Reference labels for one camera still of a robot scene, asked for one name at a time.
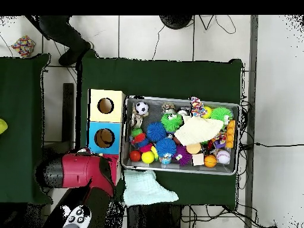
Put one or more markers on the black chair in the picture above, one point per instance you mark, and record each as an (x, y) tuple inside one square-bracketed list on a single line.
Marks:
[(68, 114)]

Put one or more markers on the multicoloured patterned object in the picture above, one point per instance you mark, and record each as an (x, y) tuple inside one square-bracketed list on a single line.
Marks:
[(23, 46)]

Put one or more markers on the yellow tennis ball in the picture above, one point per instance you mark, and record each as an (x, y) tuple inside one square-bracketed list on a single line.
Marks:
[(207, 111)]

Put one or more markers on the mint green cloth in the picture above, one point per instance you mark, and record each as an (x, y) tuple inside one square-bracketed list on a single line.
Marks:
[(142, 187)]

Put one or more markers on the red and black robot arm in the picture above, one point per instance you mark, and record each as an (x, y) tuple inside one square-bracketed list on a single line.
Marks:
[(80, 171)]

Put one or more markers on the wooden box with three holes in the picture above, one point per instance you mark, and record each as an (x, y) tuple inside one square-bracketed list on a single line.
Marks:
[(115, 137)]

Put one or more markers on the multicoloured patterned cloth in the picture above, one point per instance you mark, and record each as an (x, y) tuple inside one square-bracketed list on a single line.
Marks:
[(197, 105)]

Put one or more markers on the dark green tablecloth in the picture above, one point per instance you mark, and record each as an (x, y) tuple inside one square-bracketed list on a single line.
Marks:
[(161, 76), (21, 128)]

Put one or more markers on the person's leg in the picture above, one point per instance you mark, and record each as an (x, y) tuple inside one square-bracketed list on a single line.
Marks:
[(66, 35)]

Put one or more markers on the clear mesh bin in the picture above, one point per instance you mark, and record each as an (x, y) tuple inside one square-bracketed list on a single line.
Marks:
[(180, 169)]

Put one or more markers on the yellow-green ball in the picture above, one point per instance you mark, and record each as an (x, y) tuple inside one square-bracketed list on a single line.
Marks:
[(147, 157)]

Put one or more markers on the cream waffle cloth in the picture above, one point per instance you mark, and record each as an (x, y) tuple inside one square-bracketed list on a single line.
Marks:
[(198, 131)]

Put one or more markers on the small orange basketball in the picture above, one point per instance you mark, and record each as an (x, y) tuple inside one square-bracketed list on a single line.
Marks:
[(210, 161)]

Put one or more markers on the black round stand base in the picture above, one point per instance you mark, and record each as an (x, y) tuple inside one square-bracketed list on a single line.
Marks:
[(175, 20)]

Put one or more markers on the small soccer ball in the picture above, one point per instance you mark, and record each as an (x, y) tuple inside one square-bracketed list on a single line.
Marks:
[(141, 108)]

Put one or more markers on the white baseball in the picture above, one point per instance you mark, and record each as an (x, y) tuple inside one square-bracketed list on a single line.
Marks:
[(223, 156)]

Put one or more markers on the red ball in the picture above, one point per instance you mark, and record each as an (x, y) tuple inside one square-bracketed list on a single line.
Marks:
[(134, 156)]

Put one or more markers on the large blue spiky ball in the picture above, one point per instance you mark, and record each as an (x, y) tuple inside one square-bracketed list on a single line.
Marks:
[(156, 132)]

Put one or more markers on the purple spiky ball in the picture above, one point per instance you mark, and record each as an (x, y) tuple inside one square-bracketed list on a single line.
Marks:
[(182, 155)]

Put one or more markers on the yellow cup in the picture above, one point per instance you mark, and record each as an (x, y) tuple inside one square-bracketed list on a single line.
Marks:
[(3, 126)]

